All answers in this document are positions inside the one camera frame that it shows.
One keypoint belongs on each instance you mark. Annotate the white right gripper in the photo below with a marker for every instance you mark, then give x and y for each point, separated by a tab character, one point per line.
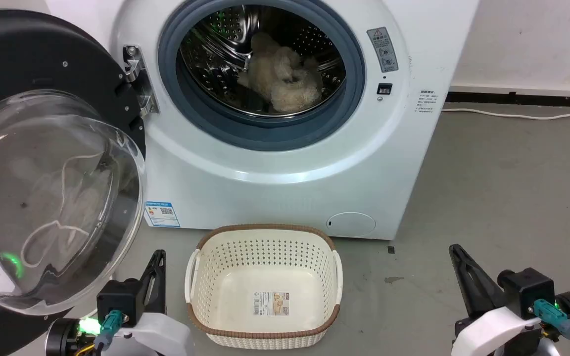
493	333

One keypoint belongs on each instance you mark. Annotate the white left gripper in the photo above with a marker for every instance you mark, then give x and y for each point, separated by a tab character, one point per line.
159	333

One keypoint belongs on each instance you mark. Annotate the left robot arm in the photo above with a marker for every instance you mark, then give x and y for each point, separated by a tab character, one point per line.
65	338

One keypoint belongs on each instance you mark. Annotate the black washer door, glass bowl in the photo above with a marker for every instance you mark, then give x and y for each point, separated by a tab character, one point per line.
42	198

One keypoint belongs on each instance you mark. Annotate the white front-load washing machine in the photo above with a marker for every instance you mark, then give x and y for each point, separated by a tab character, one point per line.
275	193

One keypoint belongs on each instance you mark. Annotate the metal door hinge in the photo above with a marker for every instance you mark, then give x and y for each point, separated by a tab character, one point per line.
139	74

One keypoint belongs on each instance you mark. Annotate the black door latch slot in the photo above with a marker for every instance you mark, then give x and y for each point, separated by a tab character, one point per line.
384	89

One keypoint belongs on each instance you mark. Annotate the blue energy label sticker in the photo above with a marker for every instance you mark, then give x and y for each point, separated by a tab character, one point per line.
162	213

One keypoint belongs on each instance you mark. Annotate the cream plastic laundry basket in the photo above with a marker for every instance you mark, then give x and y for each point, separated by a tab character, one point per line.
265	287

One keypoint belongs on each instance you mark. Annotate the paper product label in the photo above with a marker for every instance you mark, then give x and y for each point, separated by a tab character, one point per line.
271	303

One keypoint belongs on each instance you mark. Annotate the round drain filter cover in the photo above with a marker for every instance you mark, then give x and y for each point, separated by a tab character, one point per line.
350	224

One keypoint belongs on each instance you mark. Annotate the small printed text sticker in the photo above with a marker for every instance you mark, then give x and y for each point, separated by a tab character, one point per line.
427	101

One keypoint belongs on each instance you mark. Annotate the black baseboard strip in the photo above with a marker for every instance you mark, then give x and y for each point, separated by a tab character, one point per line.
522	98

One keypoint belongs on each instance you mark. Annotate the beige fluffy plush garment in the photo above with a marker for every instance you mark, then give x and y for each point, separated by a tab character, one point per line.
280	74

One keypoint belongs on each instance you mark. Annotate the stainless steel washer drum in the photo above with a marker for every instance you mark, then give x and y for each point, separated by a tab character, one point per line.
215	44

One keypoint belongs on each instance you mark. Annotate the grey warning sticker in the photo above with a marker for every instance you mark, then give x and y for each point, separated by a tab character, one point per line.
383	48

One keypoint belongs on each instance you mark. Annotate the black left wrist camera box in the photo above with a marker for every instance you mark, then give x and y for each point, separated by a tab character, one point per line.
117	304

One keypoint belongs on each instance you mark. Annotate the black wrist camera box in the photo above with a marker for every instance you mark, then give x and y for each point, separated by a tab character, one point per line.
117	304
527	291

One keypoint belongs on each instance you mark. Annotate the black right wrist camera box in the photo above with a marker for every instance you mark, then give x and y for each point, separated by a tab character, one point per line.
527	291

